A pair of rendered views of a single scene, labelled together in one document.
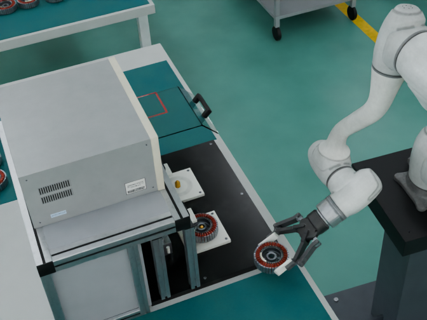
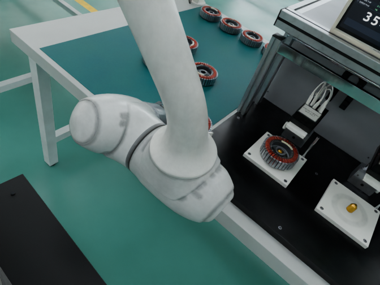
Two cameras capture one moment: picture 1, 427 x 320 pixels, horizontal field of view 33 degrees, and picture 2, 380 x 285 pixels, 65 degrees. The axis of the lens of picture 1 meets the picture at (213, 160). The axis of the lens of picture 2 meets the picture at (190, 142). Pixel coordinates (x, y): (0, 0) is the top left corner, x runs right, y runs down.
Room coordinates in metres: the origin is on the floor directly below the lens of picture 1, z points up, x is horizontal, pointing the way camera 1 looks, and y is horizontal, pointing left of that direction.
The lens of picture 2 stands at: (1.91, -0.61, 1.38)
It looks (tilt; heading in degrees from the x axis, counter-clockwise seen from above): 45 degrees down; 135
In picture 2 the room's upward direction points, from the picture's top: 20 degrees clockwise
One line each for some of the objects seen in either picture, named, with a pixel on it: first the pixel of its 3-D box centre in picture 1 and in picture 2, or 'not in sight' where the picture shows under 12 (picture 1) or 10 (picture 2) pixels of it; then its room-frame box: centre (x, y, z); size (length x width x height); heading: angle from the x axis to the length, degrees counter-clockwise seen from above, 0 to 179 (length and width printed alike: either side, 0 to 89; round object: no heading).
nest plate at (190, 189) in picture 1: (178, 187); (348, 210); (1.85, 0.14, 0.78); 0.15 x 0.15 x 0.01; 19
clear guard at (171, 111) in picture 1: (161, 119); not in sight; (1.93, 0.17, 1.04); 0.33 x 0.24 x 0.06; 109
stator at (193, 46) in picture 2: not in sight; (184, 44); (0.99, 0.10, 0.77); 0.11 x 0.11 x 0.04
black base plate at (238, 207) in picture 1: (185, 213); (309, 183); (1.73, 0.11, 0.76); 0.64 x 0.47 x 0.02; 19
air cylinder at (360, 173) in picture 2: not in sight; (366, 178); (1.80, 0.27, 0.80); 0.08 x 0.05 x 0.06; 19
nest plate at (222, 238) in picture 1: (202, 232); (275, 157); (1.62, 0.06, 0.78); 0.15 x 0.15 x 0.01; 19
